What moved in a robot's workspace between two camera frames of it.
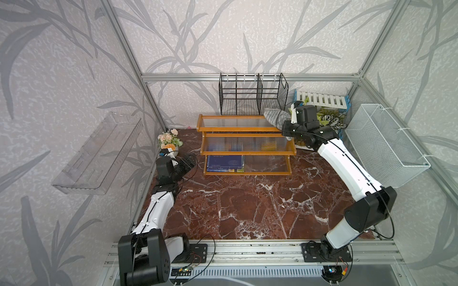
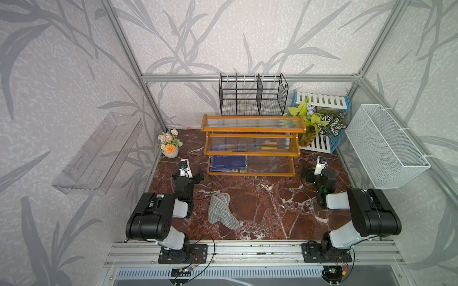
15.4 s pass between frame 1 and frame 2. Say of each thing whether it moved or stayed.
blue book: stayed
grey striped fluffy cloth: moved
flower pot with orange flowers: stayed
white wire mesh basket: stayed
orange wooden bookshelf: stayed
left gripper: moved
